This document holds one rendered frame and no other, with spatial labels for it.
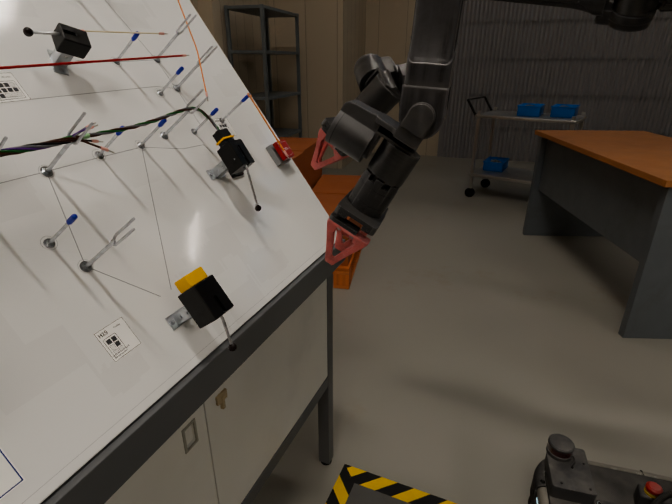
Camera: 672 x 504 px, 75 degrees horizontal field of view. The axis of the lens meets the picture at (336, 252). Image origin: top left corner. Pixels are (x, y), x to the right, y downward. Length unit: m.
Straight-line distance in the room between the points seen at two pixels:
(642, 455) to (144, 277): 1.83
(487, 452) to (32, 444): 1.53
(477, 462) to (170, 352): 1.32
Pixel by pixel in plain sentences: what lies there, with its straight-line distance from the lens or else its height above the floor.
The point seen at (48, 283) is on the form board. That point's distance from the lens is 0.72.
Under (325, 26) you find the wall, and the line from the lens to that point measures 5.94.
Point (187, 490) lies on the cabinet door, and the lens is 0.95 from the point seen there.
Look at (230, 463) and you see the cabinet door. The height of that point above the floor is 0.55.
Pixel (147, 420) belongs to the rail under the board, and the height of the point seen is 0.86.
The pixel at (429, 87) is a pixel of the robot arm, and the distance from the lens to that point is 0.59.
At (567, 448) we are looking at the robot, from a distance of 1.51.
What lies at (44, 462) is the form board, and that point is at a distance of 0.66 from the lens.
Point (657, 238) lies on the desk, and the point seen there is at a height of 0.56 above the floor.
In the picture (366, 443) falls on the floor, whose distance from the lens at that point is 1.82.
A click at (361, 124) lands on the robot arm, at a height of 1.25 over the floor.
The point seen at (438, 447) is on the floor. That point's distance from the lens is 1.84.
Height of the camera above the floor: 1.32
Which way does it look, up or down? 23 degrees down
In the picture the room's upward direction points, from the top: straight up
